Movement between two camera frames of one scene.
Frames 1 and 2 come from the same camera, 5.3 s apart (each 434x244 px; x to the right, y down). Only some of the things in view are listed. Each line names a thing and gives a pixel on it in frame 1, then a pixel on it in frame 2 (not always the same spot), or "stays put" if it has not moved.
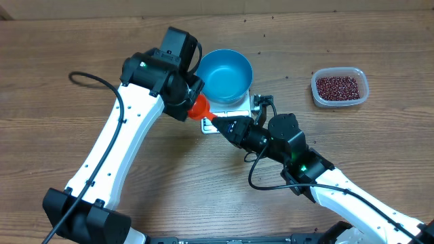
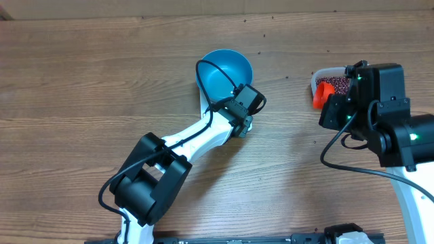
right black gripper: [239, 132] → [331, 110]
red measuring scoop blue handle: [201, 108] → [323, 90]
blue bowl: [226, 74] stays put
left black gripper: [197, 86] → [249, 120]
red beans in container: [343, 88] stays put
